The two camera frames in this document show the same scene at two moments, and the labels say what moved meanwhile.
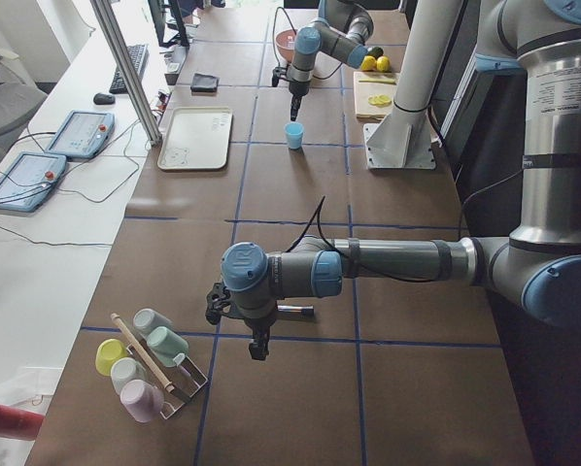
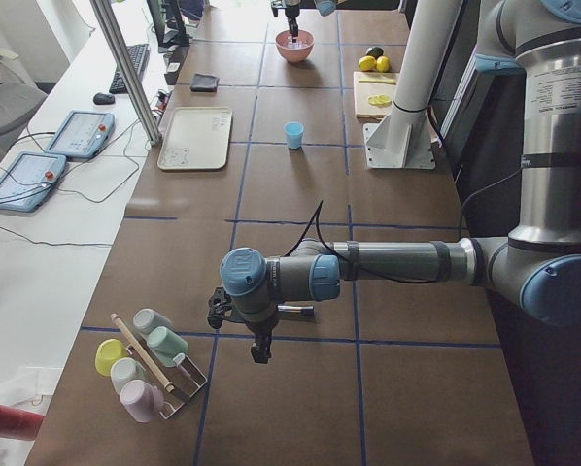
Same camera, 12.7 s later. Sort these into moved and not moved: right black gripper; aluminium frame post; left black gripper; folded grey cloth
Moved: right black gripper
Not moved: left black gripper; folded grey cloth; aluminium frame post
